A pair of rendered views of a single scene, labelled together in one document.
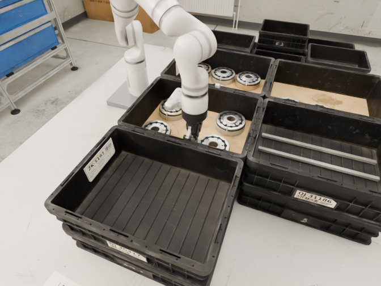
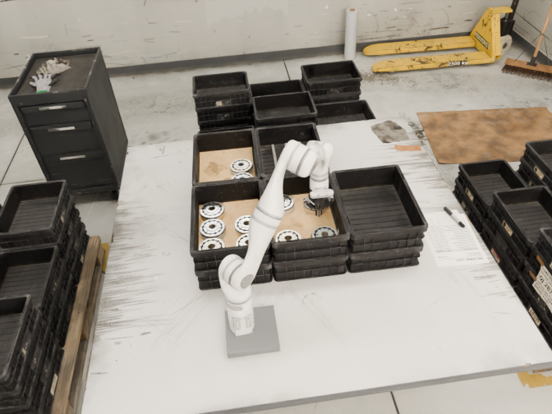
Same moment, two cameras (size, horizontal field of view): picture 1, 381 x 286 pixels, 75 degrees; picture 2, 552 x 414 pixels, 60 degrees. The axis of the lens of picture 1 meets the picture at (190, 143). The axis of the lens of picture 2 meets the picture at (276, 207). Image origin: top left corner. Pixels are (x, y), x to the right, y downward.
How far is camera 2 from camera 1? 200 cm
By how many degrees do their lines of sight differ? 75
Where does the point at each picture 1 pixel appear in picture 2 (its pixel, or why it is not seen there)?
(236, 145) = (300, 198)
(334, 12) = not seen: outside the picture
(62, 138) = (356, 353)
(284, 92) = not seen: hidden behind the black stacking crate
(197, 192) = (351, 202)
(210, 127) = (291, 216)
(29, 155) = (393, 363)
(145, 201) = (377, 219)
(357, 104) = (209, 155)
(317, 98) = (213, 173)
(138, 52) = not seen: hidden behind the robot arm
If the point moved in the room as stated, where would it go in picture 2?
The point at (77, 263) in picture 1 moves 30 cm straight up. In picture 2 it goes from (425, 259) to (438, 205)
